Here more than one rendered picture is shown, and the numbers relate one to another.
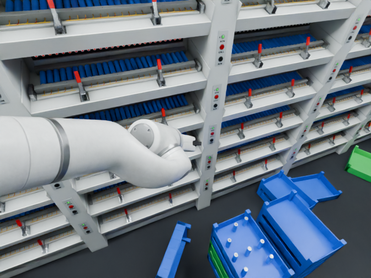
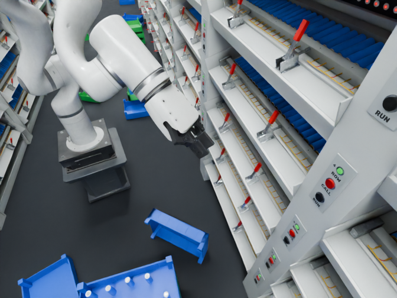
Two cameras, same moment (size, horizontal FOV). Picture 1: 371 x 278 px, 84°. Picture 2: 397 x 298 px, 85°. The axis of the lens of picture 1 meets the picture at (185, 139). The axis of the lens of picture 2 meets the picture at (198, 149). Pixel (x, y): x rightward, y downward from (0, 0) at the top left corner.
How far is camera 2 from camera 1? 70 cm
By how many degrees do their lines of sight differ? 65
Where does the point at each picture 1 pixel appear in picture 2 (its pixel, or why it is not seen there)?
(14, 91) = not seen: outside the picture
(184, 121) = (284, 161)
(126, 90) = (256, 44)
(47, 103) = (223, 13)
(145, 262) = (185, 213)
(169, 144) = (100, 54)
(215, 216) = not seen: outside the picture
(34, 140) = not seen: outside the picture
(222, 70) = (381, 142)
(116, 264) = (186, 189)
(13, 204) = (198, 83)
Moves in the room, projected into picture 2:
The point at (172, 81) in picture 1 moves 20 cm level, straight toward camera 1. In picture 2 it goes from (299, 77) to (195, 74)
